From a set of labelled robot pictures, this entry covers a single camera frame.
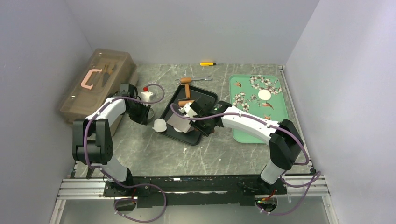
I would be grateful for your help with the aluminium frame rail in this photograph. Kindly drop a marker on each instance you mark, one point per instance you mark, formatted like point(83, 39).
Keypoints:
point(81, 189)

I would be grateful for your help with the black baking tray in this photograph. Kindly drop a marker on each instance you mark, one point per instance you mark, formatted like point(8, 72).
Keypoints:
point(192, 138)

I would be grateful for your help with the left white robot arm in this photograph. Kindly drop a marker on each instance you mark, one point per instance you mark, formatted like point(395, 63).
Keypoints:
point(92, 139)

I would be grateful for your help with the silver wrench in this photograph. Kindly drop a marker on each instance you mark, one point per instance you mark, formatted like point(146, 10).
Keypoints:
point(201, 79)

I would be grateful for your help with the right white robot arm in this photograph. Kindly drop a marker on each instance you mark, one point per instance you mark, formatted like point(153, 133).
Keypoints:
point(285, 144)

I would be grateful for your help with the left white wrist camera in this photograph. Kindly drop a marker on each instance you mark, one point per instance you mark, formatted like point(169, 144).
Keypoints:
point(147, 96)

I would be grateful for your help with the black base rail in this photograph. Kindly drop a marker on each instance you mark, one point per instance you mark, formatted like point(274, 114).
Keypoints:
point(150, 191)

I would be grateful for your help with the black pliers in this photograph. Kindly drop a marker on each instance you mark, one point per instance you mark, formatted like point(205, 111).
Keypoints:
point(89, 173)

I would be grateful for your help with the metal spatula orange handle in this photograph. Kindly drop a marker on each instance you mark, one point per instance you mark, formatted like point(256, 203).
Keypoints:
point(182, 123)

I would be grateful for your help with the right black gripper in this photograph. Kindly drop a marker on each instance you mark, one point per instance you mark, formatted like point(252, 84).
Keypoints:
point(194, 123)

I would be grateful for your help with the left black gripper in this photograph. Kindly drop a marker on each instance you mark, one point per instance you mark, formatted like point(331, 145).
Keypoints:
point(143, 118)

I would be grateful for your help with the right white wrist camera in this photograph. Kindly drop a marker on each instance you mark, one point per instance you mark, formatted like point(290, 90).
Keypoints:
point(187, 111)

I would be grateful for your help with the cut round dough wrapper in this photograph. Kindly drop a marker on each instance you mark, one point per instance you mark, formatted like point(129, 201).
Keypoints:
point(160, 125)

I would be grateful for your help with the yellow screwdriver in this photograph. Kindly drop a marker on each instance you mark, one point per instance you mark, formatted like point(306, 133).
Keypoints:
point(205, 64)

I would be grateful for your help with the flat white dumpling wrapper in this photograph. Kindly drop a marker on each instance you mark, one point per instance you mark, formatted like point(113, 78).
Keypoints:
point(264, 95)

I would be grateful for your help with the metal ring cutter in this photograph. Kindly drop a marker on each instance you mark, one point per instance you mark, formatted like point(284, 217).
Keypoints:
point(150, 116)

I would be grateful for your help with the wooden double-ended dough roller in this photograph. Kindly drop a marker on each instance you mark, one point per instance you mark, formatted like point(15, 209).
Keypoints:
point(188, 99)

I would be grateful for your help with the translucent brown toolbox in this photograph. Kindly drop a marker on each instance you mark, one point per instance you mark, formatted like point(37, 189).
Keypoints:
point(105, 71)

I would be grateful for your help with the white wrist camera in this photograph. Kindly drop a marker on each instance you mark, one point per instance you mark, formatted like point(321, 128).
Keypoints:
point(147, 96)
point(187, 111)

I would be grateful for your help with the green floral tray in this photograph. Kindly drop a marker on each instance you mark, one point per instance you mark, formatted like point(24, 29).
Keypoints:
point(243, 95)

